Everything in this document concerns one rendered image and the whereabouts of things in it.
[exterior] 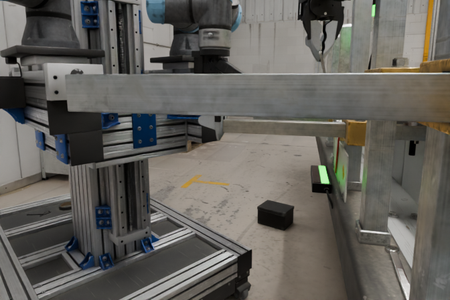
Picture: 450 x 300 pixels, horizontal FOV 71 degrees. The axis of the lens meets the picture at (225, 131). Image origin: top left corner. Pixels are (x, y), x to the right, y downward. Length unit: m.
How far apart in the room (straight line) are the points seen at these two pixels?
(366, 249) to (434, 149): 0.30
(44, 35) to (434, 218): 0.95
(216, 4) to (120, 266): 1.07
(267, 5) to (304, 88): 8.76
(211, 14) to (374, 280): 0.57
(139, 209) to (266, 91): 1.15
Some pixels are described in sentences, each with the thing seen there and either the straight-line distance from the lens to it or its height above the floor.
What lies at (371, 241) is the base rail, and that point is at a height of 0.71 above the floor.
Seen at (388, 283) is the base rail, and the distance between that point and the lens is 0.49.
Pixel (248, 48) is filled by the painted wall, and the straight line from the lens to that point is 8.90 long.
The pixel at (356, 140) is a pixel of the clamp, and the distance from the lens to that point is 0.70.
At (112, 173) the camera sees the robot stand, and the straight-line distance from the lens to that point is 1.24.
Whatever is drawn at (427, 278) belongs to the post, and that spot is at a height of 0.80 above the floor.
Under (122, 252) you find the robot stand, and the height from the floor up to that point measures 0.25.
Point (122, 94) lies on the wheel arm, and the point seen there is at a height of 0.95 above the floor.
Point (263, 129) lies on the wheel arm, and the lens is 0.73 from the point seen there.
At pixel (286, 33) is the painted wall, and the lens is 8.78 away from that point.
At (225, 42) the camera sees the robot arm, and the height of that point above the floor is 1.04.
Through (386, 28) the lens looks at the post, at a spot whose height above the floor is 1.03.
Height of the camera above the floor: 0.96
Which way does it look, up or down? 9 degrees down
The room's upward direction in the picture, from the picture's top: straight up
